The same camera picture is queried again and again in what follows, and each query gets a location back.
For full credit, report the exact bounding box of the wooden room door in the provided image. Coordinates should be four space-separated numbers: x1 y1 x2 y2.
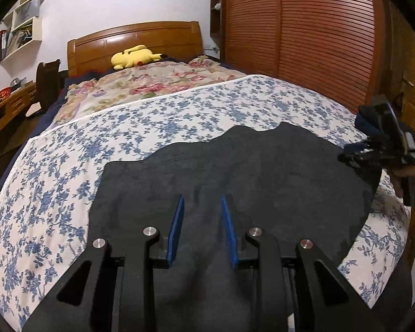
390 4 415 131

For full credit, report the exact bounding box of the dark wooden chair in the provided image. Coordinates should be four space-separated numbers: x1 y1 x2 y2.
25 59 60 118

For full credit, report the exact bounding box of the black garment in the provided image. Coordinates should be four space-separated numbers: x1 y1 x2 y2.
95 123 375 331

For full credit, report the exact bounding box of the yellow Pikachu plush toy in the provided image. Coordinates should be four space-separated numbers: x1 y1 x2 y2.
111 45 162 71

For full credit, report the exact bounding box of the wooden bed headboard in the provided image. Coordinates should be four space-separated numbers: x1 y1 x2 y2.
67 21 204 76

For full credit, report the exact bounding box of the blue floral white bedspread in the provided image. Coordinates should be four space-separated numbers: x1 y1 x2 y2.
0 74 412 332

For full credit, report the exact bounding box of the wooden desk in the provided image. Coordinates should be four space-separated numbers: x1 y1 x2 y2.
0 80 39 181

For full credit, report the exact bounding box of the brown louvered wardrobe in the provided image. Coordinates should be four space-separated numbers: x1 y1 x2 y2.
211 0 388 111

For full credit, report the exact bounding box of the pink floral quilt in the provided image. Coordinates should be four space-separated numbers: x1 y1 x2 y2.
51 56 245 127

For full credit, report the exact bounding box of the metal door handle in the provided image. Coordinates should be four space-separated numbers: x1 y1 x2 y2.
403 78 415 88

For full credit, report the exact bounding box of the white wall shelf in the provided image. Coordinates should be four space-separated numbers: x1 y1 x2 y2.
0 0 45 62

